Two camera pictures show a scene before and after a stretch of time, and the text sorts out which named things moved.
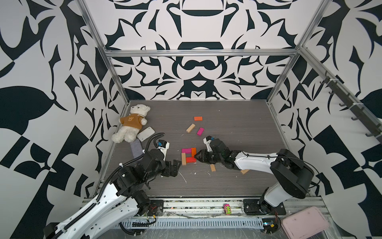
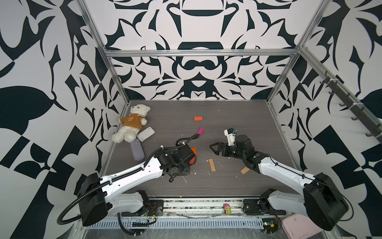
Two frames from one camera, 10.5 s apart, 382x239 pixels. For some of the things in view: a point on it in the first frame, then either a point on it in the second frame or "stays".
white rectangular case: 144,134 stays
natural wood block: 213,168 stays
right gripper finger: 201,159 to 217,152
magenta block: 200,131 stays
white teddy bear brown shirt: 131,124 stays
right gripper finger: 200,154 to 218,146
